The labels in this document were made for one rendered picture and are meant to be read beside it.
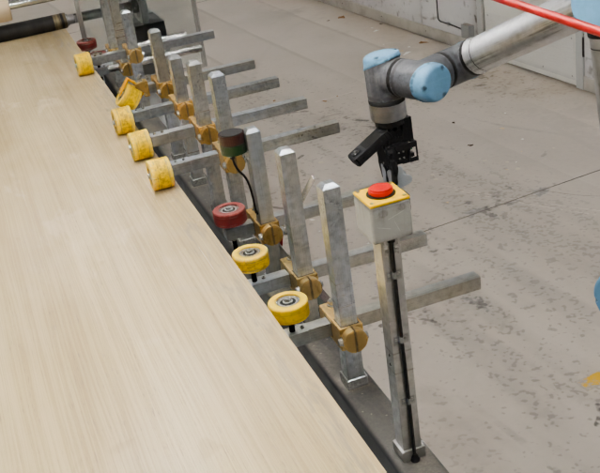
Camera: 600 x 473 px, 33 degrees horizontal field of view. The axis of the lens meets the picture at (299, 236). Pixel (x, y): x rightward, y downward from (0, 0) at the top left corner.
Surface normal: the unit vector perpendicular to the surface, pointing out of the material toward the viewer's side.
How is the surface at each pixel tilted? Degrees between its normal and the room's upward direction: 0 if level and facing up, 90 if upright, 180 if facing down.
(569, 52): 91
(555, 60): 91
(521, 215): 0
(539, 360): 0
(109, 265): 0
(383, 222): 90
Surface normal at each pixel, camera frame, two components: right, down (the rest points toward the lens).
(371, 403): -0.14, -0.89
